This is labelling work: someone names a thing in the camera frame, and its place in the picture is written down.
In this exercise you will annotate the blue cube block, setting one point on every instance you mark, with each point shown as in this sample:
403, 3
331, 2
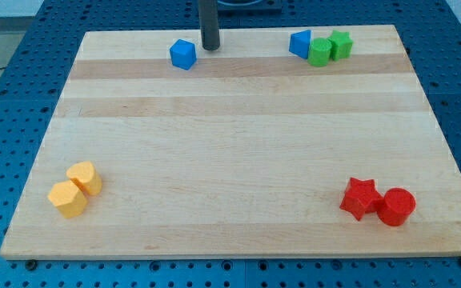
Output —
183, 54

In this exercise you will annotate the red cylinder block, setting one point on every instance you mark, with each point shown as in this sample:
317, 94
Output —
398, 204

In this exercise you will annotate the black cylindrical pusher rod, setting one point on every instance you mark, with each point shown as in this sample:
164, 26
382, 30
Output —
208, 22

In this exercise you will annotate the yellow hexagon block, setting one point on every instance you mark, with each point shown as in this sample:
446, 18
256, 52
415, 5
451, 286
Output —
68, 199

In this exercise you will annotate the green cylinder block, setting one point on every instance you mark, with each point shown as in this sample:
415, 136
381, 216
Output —
319, 52

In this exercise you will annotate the red star block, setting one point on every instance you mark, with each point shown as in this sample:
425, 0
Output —
361, 197

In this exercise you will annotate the light wooden board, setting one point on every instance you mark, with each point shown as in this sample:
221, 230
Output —
245, 155

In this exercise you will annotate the green star block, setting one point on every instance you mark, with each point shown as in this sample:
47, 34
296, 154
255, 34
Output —
341, 44

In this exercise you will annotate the yellow heart block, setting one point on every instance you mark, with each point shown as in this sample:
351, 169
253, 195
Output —
85, 177

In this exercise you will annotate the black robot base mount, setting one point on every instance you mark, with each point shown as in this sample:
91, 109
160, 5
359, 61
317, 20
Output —
250, 5

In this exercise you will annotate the blue triangular block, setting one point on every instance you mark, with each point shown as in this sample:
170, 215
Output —
299, 43

